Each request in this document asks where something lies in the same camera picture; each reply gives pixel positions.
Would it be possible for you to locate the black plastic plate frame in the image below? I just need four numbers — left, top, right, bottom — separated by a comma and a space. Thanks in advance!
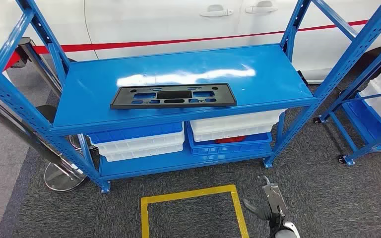
110, 82, 238, 110

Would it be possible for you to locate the yellow floor tape square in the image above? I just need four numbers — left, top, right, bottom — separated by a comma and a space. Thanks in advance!
140, 184, 250, 238

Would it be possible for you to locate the blue wheeled shelf rack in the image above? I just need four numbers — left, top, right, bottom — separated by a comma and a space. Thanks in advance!
314, 33, 381, 166

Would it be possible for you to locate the blue metal shelf rack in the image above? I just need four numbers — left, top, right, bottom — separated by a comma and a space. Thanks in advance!
0, 0, 381, 194

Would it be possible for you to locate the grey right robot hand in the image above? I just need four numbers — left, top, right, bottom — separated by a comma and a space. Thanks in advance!
243, 176, 288, 225

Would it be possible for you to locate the red item in crate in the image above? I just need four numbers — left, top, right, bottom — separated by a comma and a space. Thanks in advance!
215, 136, 247, 144

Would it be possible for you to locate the chrome stanchion post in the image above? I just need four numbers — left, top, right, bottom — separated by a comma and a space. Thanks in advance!
0, 88, 88, 193
17, 37, 97, 152

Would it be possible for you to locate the red barrier belt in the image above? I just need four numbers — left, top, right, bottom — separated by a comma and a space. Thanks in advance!
3, 51, 22, 71
32, 19, 381, 55

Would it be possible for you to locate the white car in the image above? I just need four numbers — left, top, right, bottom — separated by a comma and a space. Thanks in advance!
0, 0, 381, 84

